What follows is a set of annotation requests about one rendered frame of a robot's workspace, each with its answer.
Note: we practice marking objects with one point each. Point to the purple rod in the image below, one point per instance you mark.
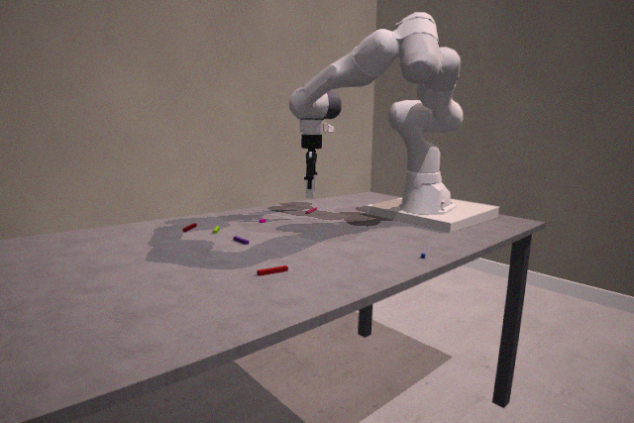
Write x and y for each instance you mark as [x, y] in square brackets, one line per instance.
[241, 240]

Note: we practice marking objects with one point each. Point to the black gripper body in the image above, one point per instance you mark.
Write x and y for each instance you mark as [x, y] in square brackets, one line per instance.
[311, 142]

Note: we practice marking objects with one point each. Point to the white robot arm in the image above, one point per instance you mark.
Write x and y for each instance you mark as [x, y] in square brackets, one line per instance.
[421, 60]

